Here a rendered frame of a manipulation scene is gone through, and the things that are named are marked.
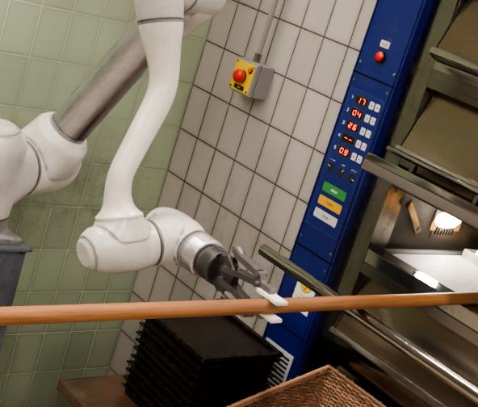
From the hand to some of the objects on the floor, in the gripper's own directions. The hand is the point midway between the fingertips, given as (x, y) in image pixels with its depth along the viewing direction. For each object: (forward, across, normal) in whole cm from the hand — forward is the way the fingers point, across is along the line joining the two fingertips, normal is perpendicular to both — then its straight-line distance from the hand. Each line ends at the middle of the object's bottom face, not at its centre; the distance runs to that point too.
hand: (269, 304), depth 191 cm
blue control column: (-47, +119, -157) cm, 203 cm away
